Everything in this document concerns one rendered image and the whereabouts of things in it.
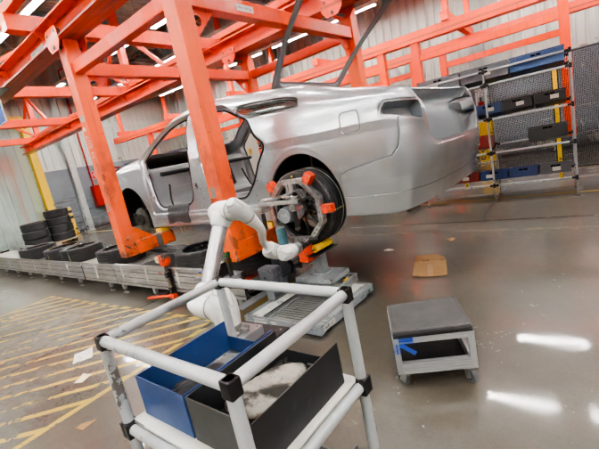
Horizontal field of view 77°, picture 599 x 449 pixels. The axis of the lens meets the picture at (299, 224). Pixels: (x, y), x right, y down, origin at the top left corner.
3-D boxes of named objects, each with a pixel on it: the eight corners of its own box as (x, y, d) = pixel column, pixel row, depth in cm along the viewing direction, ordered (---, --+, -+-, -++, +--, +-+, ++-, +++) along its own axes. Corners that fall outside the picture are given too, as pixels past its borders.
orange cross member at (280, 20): (356, 59, 497) (350, 26, 490) (198, 39, 303) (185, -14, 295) (348, 61, 505) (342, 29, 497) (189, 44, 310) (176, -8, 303)
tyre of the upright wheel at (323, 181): (279, 175, 359) (298, 240, 368) (263, 179, 341) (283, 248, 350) (336, 159, 317) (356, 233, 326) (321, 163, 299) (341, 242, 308)
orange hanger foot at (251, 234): (288, 238, 375) (280, 204, 368) (250, 256, 335) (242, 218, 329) (275, 239, 385) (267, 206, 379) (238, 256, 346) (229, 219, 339)
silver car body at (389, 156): (494, 173, 402) (469, -70, 358) (437, 219, 262) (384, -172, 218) (205, 205, 714) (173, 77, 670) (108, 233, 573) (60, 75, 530)
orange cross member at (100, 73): (252, 95, 619) (247, 70, 611) (94, 99, 424) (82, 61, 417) (248, 97, 626) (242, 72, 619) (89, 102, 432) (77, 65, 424)
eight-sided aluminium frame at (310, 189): (331, 240, 311) (318, 174, 301) (326, 241, 306) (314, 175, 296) (282, 240, 345) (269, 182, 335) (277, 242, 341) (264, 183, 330)
